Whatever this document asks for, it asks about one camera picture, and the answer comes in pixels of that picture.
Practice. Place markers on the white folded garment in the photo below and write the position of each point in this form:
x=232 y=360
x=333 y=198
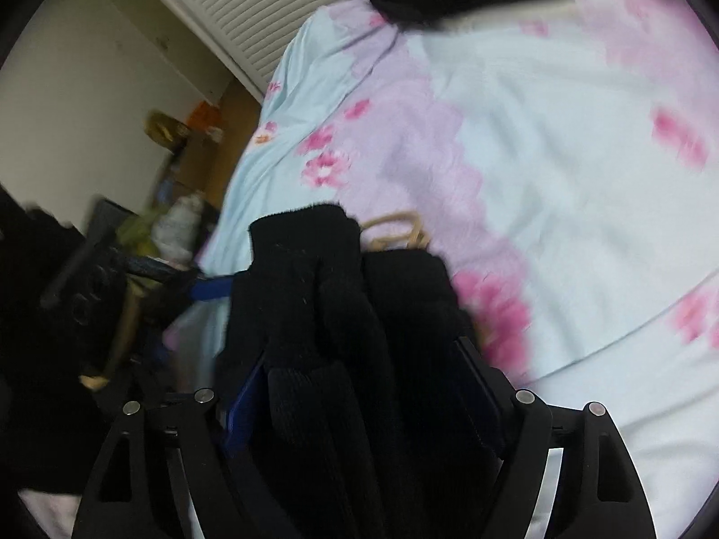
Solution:
x=510 y=15

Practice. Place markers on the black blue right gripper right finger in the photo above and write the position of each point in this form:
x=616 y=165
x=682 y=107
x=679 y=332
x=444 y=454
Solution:
x=598 y=494

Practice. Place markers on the pink floral bed cover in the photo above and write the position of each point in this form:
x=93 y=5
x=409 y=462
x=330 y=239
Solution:
x=567 y=172

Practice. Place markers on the black knit pants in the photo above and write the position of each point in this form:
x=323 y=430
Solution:
x=350 y=410

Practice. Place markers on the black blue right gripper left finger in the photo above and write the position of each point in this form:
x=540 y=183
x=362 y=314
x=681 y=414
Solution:
x=163 y=470

